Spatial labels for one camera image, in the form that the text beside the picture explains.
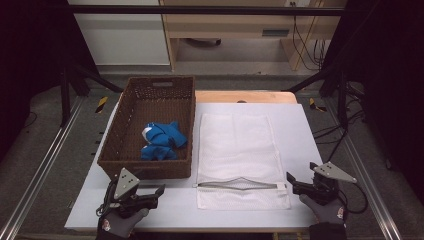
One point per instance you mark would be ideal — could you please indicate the black metal stand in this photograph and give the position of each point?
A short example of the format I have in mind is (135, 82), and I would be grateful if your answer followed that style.
(65, 96)
(342, 100)

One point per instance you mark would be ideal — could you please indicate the dark curtain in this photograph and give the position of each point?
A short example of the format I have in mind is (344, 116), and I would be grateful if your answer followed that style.
(30, 50)
(393, 66)

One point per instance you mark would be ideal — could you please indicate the person's left hand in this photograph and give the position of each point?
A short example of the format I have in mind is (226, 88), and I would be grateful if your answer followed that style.
(116, 226)

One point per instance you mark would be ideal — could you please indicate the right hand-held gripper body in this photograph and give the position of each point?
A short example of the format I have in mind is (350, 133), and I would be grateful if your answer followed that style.
(325, 190)

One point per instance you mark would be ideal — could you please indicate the aluminium floor rail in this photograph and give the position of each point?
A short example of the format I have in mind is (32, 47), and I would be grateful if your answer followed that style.
(370, 180)
(40, 170)

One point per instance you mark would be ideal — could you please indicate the white cabinet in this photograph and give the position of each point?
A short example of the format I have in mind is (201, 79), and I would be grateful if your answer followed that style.
(123, 36)

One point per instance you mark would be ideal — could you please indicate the black horizontal frame bar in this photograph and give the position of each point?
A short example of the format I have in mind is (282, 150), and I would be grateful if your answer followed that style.
(206, 10)

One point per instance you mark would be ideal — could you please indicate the yellow black tape marker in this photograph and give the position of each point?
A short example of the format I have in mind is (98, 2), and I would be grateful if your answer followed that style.
(101, 104)
(313, 104)

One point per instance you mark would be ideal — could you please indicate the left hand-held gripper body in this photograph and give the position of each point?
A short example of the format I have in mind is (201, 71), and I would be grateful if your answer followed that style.
(125, 185)

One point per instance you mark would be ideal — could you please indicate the blue garment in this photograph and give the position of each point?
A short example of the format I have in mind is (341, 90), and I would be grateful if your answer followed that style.
(163, 140)

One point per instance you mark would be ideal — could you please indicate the white mesh laundry bag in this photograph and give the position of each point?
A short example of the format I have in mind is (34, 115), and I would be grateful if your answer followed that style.
(240, 146)

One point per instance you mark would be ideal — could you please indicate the person's right hand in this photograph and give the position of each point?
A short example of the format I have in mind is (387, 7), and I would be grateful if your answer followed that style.
(328, 212)

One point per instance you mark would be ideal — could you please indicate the brown wicker basket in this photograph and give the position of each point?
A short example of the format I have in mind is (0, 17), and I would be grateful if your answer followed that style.
(133, 126)

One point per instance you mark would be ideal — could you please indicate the light wooden desk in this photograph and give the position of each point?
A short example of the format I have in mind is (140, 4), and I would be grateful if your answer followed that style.
(230, 25)

